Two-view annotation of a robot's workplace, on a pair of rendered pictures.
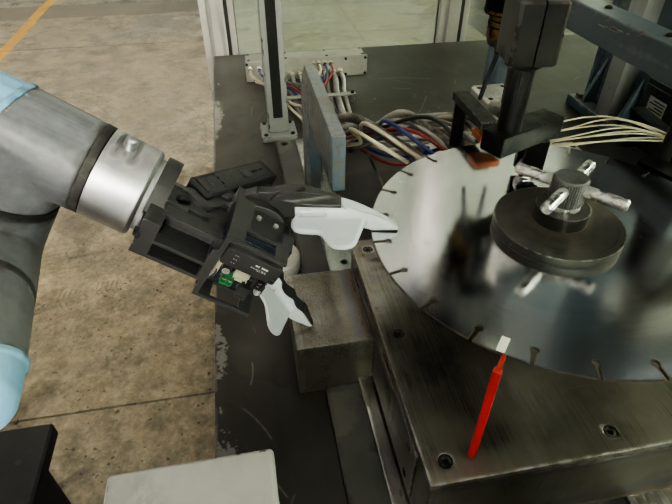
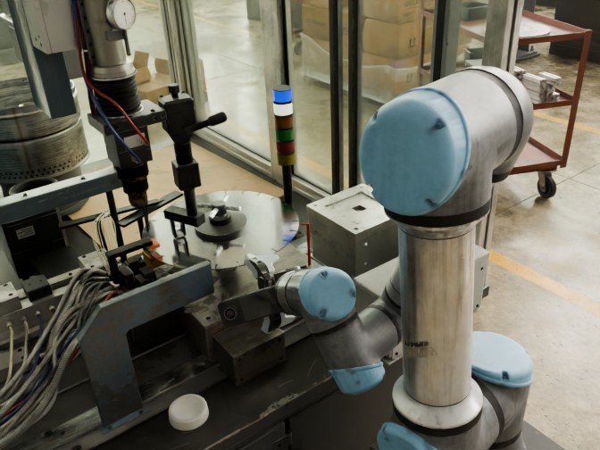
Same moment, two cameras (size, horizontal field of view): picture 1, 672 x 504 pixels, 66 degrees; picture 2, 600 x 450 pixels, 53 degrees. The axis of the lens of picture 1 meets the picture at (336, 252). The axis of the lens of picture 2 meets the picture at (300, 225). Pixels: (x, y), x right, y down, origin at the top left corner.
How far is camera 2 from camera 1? 118 cm
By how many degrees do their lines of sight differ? 88
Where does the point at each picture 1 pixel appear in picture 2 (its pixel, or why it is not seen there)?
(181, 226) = not seen: hidden behind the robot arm
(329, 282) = (229, 339)
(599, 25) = (40, 202)
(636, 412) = not seen: hidden behind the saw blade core
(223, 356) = (281, 400)
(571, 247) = (238, 217)
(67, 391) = not seen: outside the picture
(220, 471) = (369, 284)
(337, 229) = (267, 259)
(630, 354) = (281, 208)
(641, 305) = (257, 208)
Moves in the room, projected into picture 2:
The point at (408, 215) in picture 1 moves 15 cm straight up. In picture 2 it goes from (233, 256) to (225, 187)
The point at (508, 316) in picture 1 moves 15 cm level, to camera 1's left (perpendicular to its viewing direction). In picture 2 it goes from (280, 227) to (313, 261)
